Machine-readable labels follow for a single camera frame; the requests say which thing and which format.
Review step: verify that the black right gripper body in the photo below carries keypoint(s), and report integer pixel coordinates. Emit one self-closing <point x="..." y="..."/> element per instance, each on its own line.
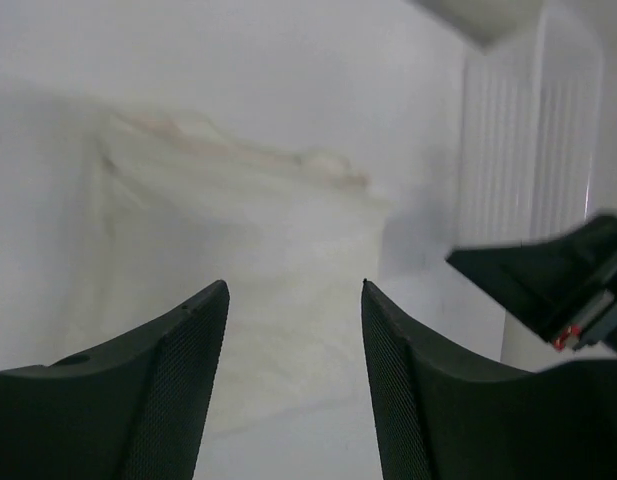
<point x="587" y="316"/>

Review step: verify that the white plastic basket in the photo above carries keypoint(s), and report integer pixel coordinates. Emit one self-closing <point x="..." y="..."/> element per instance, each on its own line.
<point x="529" y="129"/>

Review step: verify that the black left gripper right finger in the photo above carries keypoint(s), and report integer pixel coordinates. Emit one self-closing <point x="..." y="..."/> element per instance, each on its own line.
<point x="442" y="411"/>

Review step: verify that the white t-shirt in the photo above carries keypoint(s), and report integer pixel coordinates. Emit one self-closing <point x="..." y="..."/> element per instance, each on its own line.
<point x="111" y="216"/>

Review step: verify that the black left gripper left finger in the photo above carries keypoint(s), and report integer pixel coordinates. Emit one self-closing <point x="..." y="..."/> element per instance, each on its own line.
<point x="133" y="407"/>

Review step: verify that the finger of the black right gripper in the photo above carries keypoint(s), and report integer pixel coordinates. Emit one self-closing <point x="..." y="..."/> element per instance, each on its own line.
<point x="528" y="280"/>

